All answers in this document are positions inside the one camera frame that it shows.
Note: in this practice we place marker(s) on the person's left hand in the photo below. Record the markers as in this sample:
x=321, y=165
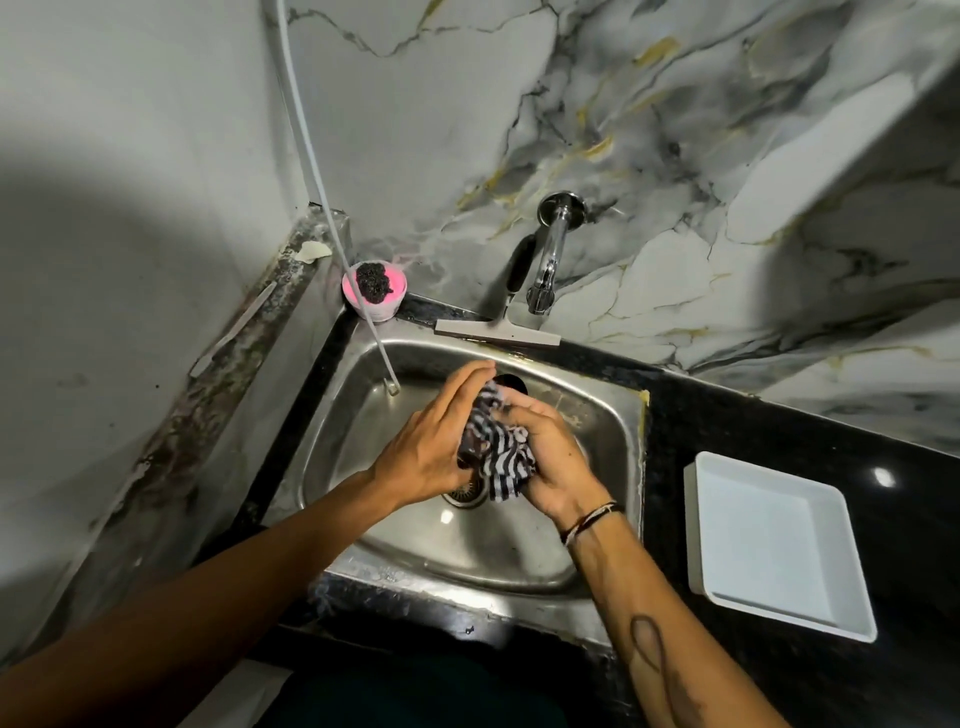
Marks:
x=420, y=450

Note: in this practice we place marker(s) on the person's right hand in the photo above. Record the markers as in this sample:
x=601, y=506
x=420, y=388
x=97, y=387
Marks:
x=559, y=465

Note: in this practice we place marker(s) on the person's right thumb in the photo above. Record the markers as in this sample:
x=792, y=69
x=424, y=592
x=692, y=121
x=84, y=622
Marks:
x=525, y=442

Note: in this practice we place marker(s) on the person's left thumb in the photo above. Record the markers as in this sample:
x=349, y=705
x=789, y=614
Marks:
x=471, y=427

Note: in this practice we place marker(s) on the black white striped cloth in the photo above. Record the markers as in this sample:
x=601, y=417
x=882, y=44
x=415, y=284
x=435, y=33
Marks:
x=496, y=454

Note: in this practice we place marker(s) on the person's right forearm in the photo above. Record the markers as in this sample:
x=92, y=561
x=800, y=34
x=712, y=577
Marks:
x=660, y=637

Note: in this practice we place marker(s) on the person's left forearm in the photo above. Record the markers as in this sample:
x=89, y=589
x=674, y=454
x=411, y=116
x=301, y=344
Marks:
x=187, y=600

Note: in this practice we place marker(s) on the stainless steel sink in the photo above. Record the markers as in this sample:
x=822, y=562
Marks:
x=480, y=480

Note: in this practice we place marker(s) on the sink drain strainer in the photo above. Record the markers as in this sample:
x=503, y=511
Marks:
x=466, y=495

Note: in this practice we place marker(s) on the pink round container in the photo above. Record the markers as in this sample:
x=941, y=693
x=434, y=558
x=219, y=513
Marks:
x=375, y=300

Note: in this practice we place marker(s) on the dark steel wool scrubber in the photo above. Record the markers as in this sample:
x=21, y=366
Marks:
x=373, y=281

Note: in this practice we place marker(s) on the white square tray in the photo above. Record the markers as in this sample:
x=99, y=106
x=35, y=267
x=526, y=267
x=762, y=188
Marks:
x=776, y=551

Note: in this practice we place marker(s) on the chrome wall tap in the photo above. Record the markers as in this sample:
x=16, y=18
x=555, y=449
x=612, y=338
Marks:
x=550, y=251

